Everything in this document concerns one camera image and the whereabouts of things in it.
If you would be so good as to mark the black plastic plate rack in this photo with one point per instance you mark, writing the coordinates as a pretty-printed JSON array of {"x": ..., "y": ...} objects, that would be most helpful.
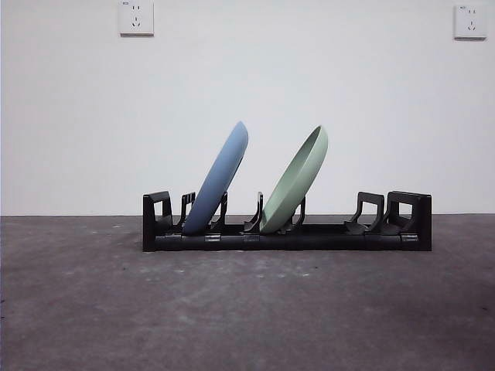
[{"x": 332, "y": 241}]

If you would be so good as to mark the pale green round plate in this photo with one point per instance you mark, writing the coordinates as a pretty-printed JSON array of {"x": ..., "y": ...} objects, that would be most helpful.
[{"x": 294, "y": 185}]

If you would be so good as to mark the white wall socket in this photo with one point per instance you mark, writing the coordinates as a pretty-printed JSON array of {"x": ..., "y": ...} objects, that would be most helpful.
[
  {"x": 136, "y": 17},
  {"x": 470, "y": 21}
]

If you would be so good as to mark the light blue round plate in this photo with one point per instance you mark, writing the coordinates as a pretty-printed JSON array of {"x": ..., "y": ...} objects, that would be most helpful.
[{"x": 218, "y": 178}]

